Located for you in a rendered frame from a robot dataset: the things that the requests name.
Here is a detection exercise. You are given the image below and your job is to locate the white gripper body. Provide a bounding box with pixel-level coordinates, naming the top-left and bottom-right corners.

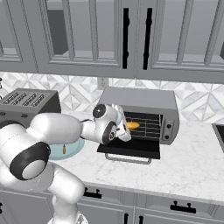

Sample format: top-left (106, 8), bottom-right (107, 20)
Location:
top-left (115, 104), bottom-right (133, 144)

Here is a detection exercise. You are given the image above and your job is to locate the yellow baguette bread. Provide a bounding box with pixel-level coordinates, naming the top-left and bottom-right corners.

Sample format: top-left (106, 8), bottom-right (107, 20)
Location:
top-left (125, 121), bottom-right (141, 131)

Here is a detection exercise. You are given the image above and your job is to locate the black toaster oven door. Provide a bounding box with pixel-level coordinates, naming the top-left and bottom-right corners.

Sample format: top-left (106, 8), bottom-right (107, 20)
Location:
top-left (96, 136), bottom-right (162, 160)

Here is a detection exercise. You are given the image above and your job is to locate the grey toaster oven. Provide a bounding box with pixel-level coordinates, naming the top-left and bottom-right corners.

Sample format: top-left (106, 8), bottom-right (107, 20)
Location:
top-left (97, 86), bottom-right (180, 146)

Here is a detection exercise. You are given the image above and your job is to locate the grey base cupboard door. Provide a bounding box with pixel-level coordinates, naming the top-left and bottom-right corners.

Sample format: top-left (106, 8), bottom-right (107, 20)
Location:
top-left (76, 202), bottom-right (135, 224)
top-left (0, 188), bottom-right (55, 224)
top-left (134, 207), bottom-right (224, 224)

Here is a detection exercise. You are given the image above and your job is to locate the grey four-slot toaster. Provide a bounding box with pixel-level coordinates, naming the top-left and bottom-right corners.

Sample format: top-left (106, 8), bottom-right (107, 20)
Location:
top-left (0, 87), bottom-right (62, 130)

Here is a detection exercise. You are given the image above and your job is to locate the grey glass cupboard door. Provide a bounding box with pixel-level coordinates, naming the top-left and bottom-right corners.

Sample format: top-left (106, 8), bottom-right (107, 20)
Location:
top-left (136, 0), bottom-right (224, 85)
top-left (34, 0), bottom-right (137, 79)
top-left (0, 0), bottom-right (39, 74)

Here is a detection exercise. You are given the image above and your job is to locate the light blue plate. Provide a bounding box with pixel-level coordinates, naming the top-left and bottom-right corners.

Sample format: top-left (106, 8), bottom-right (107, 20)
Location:
top-left (47, 137), bottom-right (86, 161)

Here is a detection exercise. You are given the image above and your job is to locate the grey drawer front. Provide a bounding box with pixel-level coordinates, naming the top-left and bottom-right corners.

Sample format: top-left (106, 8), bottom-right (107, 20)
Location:
top-left (135, 192), bottom-right (224, 221)
top-left (80, 184), bottom-right (136, 207)

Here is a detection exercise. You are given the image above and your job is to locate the grey toaster oven door handle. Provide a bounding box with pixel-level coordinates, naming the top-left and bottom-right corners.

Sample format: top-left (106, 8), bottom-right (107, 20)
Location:
top-left (104, 152), bottom-right (153, 165)

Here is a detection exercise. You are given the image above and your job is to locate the white wall socket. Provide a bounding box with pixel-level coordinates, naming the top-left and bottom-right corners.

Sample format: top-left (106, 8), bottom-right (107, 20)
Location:
top-left (97, 76), bottom-right (109, 90)

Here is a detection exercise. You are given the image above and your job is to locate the black drawer handle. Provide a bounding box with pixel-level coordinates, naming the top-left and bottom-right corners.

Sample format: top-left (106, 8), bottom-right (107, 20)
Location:
top-left (170, 200), bottom-right (197, 214)
top-left (83, 187), bottom-right (102, 200)

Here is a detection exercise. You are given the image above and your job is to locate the black cupboard door handle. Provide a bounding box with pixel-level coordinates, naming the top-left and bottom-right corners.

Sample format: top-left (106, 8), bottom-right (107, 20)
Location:
top-left (143, 7), bottom-right (153, 71)
top-left (122, 7), bottom-right (130, 70)

